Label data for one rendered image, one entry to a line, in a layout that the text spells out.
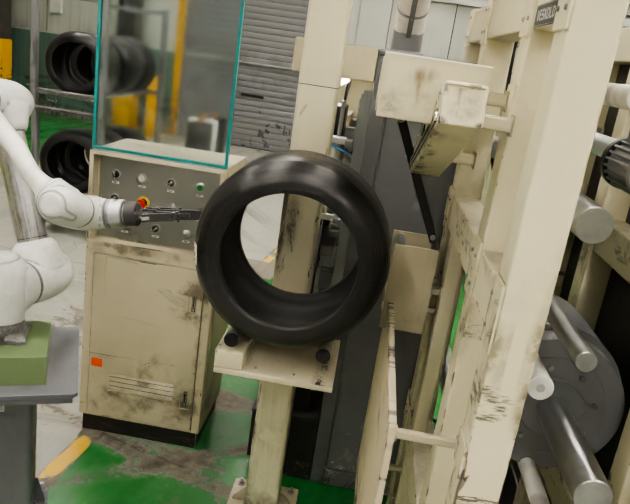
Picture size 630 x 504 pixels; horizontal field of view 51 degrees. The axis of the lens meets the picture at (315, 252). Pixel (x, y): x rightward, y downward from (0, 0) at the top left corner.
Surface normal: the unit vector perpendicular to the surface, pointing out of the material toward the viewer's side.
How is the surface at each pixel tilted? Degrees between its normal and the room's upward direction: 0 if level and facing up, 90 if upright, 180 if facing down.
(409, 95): 90
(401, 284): 90
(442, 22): 90
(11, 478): 90
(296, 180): 79
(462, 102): 72
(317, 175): 43
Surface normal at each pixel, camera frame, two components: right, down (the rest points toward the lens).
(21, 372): 0.30, 0.32
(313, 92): -0.11, 0.27
